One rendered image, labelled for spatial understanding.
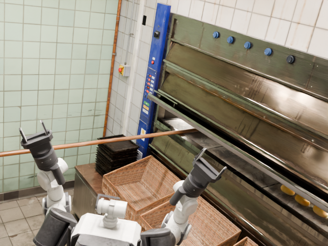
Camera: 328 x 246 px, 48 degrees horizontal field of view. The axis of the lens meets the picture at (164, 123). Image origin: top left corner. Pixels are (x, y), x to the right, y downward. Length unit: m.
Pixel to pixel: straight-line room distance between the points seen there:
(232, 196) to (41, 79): 2.07
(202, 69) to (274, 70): 0.63
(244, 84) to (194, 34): 0.63
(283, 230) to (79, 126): 2.39
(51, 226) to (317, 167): 1.43
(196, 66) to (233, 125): 0.56
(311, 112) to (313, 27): 0.46
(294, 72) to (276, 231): 0.99
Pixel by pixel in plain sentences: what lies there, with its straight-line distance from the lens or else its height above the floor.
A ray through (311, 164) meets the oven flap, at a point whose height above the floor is 1.53.
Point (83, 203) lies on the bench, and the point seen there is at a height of 0.31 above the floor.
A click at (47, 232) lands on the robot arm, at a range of 1.58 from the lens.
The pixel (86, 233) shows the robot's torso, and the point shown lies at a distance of 1.52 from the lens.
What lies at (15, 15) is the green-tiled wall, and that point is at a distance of 3.49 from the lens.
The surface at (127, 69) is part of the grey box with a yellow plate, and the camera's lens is 3.61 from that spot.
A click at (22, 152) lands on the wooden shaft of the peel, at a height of 1.19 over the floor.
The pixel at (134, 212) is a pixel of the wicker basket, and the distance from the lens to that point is 2.82.
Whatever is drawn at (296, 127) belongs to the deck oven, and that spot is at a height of 1.68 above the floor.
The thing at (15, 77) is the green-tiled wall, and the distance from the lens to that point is 3.61.
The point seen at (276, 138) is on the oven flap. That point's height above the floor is 1.56.
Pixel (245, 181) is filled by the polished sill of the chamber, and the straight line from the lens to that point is 2.58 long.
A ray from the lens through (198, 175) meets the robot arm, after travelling 1.49.
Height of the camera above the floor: 2.36
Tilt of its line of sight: 21 degrees down
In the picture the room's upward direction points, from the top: 10 degrees clockwise
